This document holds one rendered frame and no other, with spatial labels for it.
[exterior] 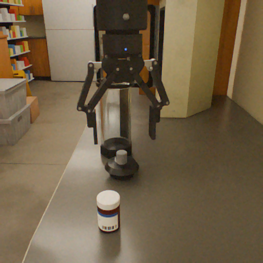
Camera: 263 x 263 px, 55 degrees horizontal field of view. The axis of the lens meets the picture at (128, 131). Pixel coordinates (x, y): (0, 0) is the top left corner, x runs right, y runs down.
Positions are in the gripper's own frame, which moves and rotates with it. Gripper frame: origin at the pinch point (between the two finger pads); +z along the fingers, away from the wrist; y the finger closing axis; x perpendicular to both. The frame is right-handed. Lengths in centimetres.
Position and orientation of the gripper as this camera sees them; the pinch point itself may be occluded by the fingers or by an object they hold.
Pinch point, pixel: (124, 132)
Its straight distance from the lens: 55.4
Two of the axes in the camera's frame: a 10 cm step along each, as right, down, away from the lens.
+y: -9.9, 0.8, -1.5
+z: 0.1, 9.2, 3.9
